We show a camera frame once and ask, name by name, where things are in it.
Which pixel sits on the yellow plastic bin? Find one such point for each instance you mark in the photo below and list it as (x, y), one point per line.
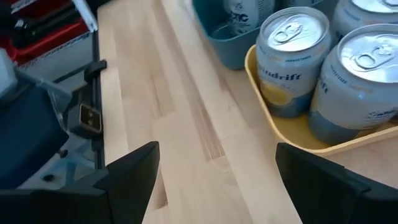
(295, 133)

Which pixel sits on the red black tool case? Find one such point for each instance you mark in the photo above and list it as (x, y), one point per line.
(46, 40)

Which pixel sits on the black metal table frame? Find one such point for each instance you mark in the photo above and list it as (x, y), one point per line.
(94, 70)

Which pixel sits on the dark blue seat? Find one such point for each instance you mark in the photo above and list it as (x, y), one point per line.
(28, 140)

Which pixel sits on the Celsius Arctic Vibe can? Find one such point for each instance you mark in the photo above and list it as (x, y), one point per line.
(248, 15)

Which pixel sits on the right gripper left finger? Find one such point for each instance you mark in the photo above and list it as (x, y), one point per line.
(93, 199)

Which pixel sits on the white object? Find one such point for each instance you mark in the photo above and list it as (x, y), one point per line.
(4, 77)

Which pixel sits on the Spindrift lemon sparkling water can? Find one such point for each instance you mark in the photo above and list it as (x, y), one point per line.
(357, 18)
(289, 71)
(351, 102)

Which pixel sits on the dark blue plastic bin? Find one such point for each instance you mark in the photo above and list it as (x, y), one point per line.
(230, 49)

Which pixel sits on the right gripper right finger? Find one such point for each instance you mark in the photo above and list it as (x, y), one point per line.
(335, 202)

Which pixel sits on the silver metal bar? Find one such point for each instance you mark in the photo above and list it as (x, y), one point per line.
(85, 17)

